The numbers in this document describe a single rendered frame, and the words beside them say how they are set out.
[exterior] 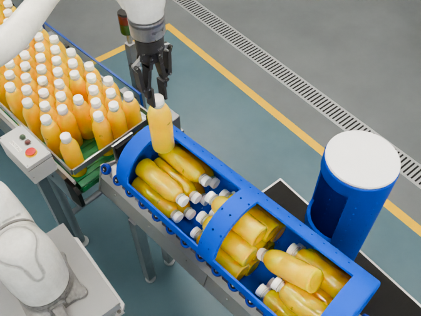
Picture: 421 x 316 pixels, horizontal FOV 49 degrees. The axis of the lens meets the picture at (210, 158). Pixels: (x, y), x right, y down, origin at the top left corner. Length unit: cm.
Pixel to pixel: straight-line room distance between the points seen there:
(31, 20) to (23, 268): 61
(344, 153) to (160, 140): 73
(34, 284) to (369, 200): 117
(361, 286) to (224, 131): 206
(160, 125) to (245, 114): 197
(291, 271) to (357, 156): 63
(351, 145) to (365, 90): 183
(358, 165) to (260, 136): 147
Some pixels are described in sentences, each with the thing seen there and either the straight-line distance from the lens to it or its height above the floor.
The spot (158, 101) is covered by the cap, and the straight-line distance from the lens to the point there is 136.
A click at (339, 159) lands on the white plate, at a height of 104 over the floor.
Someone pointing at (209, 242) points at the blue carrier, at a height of 116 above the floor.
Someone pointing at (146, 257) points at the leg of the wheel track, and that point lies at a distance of 238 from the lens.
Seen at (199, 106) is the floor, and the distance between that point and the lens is 338.
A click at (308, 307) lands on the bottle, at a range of 138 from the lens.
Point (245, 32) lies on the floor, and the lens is 403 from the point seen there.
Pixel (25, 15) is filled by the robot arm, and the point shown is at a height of 185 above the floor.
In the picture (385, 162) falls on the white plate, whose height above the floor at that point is 104.
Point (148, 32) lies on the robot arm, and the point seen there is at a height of 172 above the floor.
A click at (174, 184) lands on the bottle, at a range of 155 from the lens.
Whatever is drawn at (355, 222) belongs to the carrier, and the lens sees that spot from 195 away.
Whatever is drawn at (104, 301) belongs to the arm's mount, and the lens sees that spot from 146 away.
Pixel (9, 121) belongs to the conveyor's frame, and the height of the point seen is 90.
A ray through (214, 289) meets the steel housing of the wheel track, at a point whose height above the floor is 87.
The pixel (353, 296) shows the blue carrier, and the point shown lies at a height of 123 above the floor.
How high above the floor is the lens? 241
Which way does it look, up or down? 52 degrees down
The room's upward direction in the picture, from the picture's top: 1 degrees counter-clockwise
